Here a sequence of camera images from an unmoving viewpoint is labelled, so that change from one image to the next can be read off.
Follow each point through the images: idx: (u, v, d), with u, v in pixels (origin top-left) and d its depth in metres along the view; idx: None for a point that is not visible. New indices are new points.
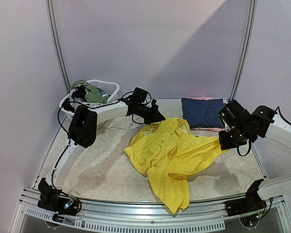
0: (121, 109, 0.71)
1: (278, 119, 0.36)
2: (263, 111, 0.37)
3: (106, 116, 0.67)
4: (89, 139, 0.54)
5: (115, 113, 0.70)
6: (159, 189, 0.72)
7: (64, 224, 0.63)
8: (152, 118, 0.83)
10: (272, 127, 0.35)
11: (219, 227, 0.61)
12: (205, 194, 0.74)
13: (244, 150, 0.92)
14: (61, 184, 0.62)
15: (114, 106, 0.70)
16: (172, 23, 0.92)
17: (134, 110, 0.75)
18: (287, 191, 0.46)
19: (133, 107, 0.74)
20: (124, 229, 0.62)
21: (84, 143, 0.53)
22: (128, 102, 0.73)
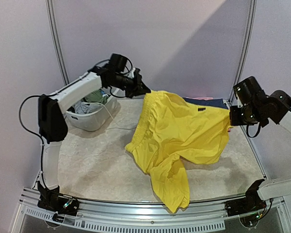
0: (94, 84, 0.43)
1: None
2: (282, 97, 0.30)
3: (74, 100, 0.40)
4: (61, 133, 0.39)
5: (85, 91, 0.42)
6: (159, 189, 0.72)
7: (63, 224, 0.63)
8: (134, 91, 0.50)
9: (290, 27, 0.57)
10: (288, 116, 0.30)
11: (219, 227, 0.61)
12: (205, 194, 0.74)
13: (244, 150, 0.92)
14: (54, 183, 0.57)
15: (82, 81, 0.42)
16: (172, 24, 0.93)
17: (110, 81, 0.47)
18: (286, 192, 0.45)
19: (108, 75, 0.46)
20: (123, 229, 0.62)
21: (57, 138, 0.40)
22: (101, 70, 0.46)
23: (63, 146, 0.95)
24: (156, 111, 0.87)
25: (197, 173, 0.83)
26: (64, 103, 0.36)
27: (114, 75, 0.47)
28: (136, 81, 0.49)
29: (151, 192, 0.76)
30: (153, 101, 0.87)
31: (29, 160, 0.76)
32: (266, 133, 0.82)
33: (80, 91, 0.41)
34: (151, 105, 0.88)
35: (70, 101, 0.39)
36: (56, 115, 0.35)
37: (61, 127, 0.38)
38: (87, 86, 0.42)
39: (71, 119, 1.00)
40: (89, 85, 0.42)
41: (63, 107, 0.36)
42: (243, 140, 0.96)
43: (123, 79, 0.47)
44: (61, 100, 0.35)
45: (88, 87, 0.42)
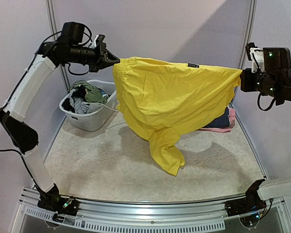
0: (45, 71, 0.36)
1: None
2: None
3: (29, 98, 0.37)
4: (30, 141, 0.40)
5: (36, 84, 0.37)
6: (157, 157, 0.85)
7: (63, 224, 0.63)
8: (100, 65, 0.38)
9: None
10: None
11: (219, 227, 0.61)
12: (205, 194, 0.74)
13: (243, 150, 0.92)
14: (49, 183, 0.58)
15: (29, 71, 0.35)
16: (172, 24, 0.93)
17: (65, 56, 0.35)
18: (285, 193, 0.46)
19: (59, 48, 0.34)
20: (123, 229, 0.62)
21: (28, 146, 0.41)
22: (47, 45, 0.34)
23: (63, 146, 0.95)
24: (132, 85, 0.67)
25: (197, 173, 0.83)
26: (18, 108, 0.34)
27: (67, 50, 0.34)
28: (99, 52, 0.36)
29: (151, 192, 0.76)
30: (124, 74, 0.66)
31: None
32: (267, 133, 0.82)
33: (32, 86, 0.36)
34: (121, 79, 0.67)
35: (26, 102, 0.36)
36: (17, 128, 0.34)
37: (32, 135, 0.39)
38: (37, 76, 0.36)
39: (71, 119, 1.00)
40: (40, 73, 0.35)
41: (20, 115, 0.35)
42: (243, 140, 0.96)
43: (82, 52, 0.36)
44: (14, 110, 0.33)
45: (39, 76, 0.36)
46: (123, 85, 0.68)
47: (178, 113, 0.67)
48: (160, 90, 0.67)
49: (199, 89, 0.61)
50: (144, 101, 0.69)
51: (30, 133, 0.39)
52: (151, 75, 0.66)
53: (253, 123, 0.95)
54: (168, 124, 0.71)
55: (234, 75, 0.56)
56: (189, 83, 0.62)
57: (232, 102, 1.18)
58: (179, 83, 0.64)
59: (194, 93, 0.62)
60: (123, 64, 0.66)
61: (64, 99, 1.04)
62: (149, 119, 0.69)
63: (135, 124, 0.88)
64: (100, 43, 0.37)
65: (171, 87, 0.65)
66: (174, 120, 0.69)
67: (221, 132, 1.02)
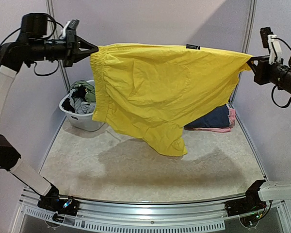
0: (5, 81, 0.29)
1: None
2: None
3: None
4: (11, 159, 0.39)
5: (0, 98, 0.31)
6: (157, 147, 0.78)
7: (63, 224, 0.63)
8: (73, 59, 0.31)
9: None
10: None
11: (219, 227, 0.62)
12: (205, 194, 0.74)
13: (244, 150, 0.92)
14: (44, 188, 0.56)
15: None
16: (172, 23, 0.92)
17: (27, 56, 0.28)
18: (287, 196, 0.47)
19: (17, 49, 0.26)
20: (123, 229, 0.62)
21: (9, 165, 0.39)
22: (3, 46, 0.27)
23: (63, 146, 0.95)
24: (117, 80, 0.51)
25: (197, 173, 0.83)
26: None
27: (26, 51, 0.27)
28: (67, 43, 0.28)
29: (151, 192, 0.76)
30: (104, 64, 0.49)
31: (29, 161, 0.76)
32: (267, 134, 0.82)
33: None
34: (102, 72, 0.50)
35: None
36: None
37: (11, 154, 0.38)
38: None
39: (71, 119, 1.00)
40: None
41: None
42: (243, 140, 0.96)
43: (47, 48, 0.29)
44: None
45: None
46: (105, 79, 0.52)
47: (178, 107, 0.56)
48: (154, 83, 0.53)
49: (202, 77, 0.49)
50: (137, 94, 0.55)
51: (10, 152, 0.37)
52: (140, 64, 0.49)
53: (253, 123, 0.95)
54: (166, 118, 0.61)
55: (246, 58, 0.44)
56: (190, 72, 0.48)
57: (232, 102, 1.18)
58: (177, 73, 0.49)
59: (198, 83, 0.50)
60: (100, 51, 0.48)
61: (64, 99, 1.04)
62: (143, 114, 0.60)
63: (126, 125, 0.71)
64: (69, 31, 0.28)
65: (167, 77, 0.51)
66: (173, 114, 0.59)
67: (222, 132, 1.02)
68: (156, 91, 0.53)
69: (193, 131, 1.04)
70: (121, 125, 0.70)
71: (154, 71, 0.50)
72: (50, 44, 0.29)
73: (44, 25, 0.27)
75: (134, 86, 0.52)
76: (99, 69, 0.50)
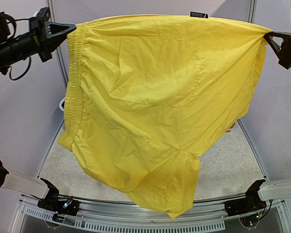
0: None
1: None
2: None
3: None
4: None
5: None
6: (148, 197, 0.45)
7: (63, 224, 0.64)
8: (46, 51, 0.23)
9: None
10: None
11: (219, 227, 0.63)
12: (205, 194, 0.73)
13: (245, 149, 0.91)
14: (44, 190, 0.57)
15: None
16: None
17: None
18: (286, 194, 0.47)
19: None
20: (123, 229, 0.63)
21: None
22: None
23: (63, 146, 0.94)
24: (97, 64, 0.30)
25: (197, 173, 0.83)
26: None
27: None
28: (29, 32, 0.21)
29: None
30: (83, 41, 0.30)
31: (28, 162, 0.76)
32: (267, 134, 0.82)
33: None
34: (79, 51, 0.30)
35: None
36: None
37: None
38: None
39: None
40: None
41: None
42: (243, 140, 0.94)
43: (11, 49, 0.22)
44: None
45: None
46: (80, 64, 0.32)
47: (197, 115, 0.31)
48: (153, 76, 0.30)
49: (226, 59, 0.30)
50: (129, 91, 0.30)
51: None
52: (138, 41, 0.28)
53: (253, 123, 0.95)
54: (173, 141, 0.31)
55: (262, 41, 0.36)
56: (212, 55, 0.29)
57: None
58: (188, 58, 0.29)
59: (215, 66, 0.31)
60: (78, 29, 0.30)
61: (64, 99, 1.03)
62: (138, 131, 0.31)
63: (99, 157, 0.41)
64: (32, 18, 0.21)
65: (170, 66, 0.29)
66: (188, 134, 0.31)
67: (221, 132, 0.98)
68: (157, 87, 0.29)
69: None
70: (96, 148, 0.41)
71: (151, 58, 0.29)
72: (15, 42, 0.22)
73: (5, 27, 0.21)
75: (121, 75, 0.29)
76: (73, 51, 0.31)
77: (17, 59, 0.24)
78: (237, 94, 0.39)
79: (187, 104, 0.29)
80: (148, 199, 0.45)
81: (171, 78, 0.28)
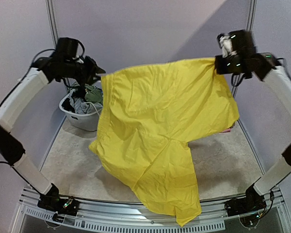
0: (37, 84, 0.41)
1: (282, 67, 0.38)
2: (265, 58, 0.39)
3: (18, 108, 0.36)
4: (16, 151, 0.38)
5: (27, 95, 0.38)
6: (155, 193, 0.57)
7: (63, 224, 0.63)
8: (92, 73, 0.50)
9: None
10: (274, 74, 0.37)
11: (219, 227, 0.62)
12: (206, 195, 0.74)
13: (244, 150, 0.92)
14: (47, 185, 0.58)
15: (23, 83, 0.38)
16: (172, 23, 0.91)
17: (57, 70, 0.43)
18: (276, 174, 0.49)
19: (54, 64, 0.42)
20: (124, 229, 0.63)
21: (12, 159, 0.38)
22: (43, 60, 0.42)
23: (63, 146, 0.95)
24: (124, 88, 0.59)
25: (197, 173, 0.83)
26: (7, 119, 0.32)
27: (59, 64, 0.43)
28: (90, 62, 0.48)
29: None
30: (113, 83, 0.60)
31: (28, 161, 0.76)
32: (267, 134, 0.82)
33: (23, 98, 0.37)
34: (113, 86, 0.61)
35: (15, 111, 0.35)
36: (5, 135, 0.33)
37: (16, 145, 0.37)
38: (28, 89, 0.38)
39: (71, 119, 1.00)
40: (34, 82, 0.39)
41: (10, 121, 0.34)
42: (243, 140, 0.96)
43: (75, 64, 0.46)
44: (3, 119, 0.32)
45: (31, 87, 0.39)
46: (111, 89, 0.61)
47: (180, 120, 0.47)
48: (147, 102, 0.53)
49: (193, 78, 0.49)
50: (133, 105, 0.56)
51: (14, 143, 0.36)
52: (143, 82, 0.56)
53: (253, 124, 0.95)
54: (165, 132, 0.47)
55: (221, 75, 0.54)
56: (181, 76, 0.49)
57: None
58: (165, 82, 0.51)
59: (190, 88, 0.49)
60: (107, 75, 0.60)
61: (64, 99, 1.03)
62: (142, 125, 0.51)
63: (114, 154, 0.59)
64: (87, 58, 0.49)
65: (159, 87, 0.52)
66: (174, 130, 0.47)
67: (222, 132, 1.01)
68: (147, 101, 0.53)
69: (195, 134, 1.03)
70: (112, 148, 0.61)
71: (149, 86, 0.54)
72: (76, 60, 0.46)
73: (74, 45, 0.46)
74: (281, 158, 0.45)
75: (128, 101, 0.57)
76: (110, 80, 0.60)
77: (70, 68, 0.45)
78: (210, 102, 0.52)
79: (171, 107, 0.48)
80: (153, 194, 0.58)
81: (160, 93, 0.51)
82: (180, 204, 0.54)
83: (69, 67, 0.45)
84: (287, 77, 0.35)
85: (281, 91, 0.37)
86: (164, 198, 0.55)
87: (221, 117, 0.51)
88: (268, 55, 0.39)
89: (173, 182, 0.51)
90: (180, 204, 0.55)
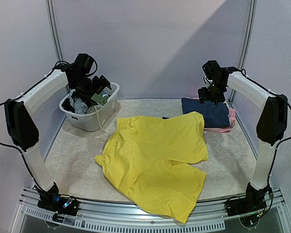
0: (59, 82, 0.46)
1: (238, 74, 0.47)
2: (229, 69, 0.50)
3: (40, 99, 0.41)
4: (33, 137, 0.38)
5: (50, 90, 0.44)
6: (153, 192, 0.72)
7: (63, 224, 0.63)
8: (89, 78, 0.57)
9: None
10: (231, 76, 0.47)
11: (219, 227, 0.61)
12: (204, 194, 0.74)
13: (244, 150, 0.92)
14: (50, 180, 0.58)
15: (47, 79, 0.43)
16: (172, 24, 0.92)
17: (75, 77, 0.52)
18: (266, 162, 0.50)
19: (74, 71, 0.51)
20: (124, 229, 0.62)
21: (28, 144, 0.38)
22: (65, 66, 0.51)
23: (63, 146, 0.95)
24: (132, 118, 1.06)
25: None
26: (30, 105, 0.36)
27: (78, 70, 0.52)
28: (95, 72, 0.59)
29: None
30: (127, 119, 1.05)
31: None
32: None
33: (45, 91, 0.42)
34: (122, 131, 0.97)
35: (38, 100, 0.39)
36: (25, 121, 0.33)
37: (33, 130, 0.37)
38: (52, 85, 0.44)
39: (71, 119, 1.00)
40: (56, 81, 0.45)
41: (32, 108, 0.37)
42: (243, 140, 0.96)
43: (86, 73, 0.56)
44: (27, 103, 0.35)
45: (55, 84, 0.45)
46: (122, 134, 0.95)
47: (169, 146, 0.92)
48: (145, 125, 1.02)
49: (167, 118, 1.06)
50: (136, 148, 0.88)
51: (32, 129, 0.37)
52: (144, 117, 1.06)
53: (253, 124, 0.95)
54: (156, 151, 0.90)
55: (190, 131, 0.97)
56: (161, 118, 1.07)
57: (232, 102, 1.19)
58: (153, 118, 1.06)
59: (175, 130, 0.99)
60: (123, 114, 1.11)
61: (64, 99, 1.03)
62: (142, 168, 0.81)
63: (120, 160, 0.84)
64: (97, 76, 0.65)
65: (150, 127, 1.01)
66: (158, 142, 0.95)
67: (222, 132, 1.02)
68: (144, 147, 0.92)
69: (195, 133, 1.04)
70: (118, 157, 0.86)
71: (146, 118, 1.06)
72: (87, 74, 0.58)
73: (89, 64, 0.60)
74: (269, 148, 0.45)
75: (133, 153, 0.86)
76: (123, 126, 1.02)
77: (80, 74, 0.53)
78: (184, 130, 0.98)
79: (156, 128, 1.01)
80: (148, 197, 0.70)
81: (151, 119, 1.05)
82: (172, 201, 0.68)
83: (83, 78, 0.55)
84: (241, 75, 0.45)
85: (237, 87, 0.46)
86: (162, 195, 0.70)
87: (195, 145, 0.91)
88: (227, 68, 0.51)
89: (173, 178, 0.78)
90: (174, 202, 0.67)
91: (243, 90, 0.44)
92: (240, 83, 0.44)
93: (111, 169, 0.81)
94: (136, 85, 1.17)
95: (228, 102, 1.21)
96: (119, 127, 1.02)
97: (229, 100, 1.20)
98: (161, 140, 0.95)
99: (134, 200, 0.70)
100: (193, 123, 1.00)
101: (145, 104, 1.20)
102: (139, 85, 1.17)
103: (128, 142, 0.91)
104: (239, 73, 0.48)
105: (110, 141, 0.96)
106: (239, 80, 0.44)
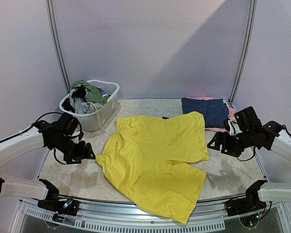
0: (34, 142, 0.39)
1: (284, 134, 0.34)
2: (271, 126, 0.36)
3: (8, 155, 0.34)
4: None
5: (19, 148, 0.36)
6: (152, 193, 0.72)
7: (63, 224, 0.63)
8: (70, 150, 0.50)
9: None
10: (276, 141, 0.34)
11: (219, 227, 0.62)
12: (205, 194, 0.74)
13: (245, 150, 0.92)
14: (43, 188, 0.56)
15: (22, 136, 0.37)
16: (171, 24, 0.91)
17: (54, 140, 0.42)
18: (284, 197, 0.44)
19: (54, 134, 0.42)
20: (124, 229, 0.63)
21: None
22: (46, 124, 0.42)
23: None
24: (131, 119, 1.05)
25: None
26: None
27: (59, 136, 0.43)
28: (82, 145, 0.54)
29: None
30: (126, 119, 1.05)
31: (29, 161, 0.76)
32: None
33: (15, 147, 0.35)
34: (122, 131, 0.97)
35: (4, 156, 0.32)
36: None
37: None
38: (25, 144, 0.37)
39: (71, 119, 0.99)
40: (29, 141, 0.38)
41: None
42: None
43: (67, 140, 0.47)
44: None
45: (28, 143, 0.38)
46: (121, 135, 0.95)
47: (168, 147, 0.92)
48: (145, 126, 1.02)
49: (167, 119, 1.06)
50: (136, 149, 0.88)
51: None
52: (143, 118, 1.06)
53: None
54: (156, 151, 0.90)
55: (191, 131, 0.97)
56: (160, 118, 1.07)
57: (232, 102, 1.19)
58: (153, 118, 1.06)
59: (175, 131, 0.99)
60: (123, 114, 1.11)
61: (64, 99, 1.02)
62: (142, 168, 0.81)
63: (119, 160, 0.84)
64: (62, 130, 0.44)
65: (150, 127, 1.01)
66: (158, 141, 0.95)
67: None
68: (144, 147, 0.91)
69: (206, 133, 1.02)
70: (119, 157, 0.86)
71: (146, 118, 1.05)
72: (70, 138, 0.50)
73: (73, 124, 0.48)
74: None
75: (133, 153, 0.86)
76: (123, 126, 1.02)
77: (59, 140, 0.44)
78: (184, 131, 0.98)
79: (155, 128, 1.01)
80: (147, 198, 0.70)
81: (151, 119, 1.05)
82: (171, 201, 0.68)
83: (65, 142, 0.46)
84: (290, 138, 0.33)
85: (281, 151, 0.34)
86: (162, 196, 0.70)
87: (196, 146, 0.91)
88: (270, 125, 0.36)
89: (174, 179, 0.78)
90: (173, 203, 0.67)
91: None
92: (288, 150, 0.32)
93: (111, 170, 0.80)
94: (136, 85, 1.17)
95: (228, 101, 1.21)
96: (119, 127, 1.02)
97: (229, 99, 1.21)
98: (161, 141, 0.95)
99: (133, 201, 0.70)
100: (193, 123, 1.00)
101: (145, 104, 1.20)
102: (139, 85, 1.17)
103: (127, 143, 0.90)
104: (282, 131, 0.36)
105: (110, 141, 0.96)
106: (286, 145, 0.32)
